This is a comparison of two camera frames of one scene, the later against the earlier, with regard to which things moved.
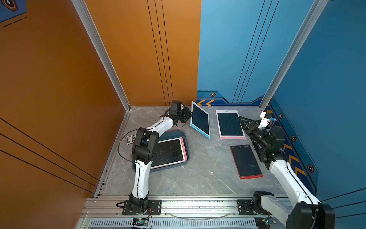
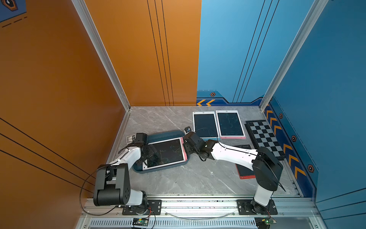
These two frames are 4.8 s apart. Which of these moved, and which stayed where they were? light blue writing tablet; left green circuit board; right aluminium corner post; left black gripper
Moved: left black gripper; light blue writing tablet
Stayed: left green circuit board; right aluminium corner post
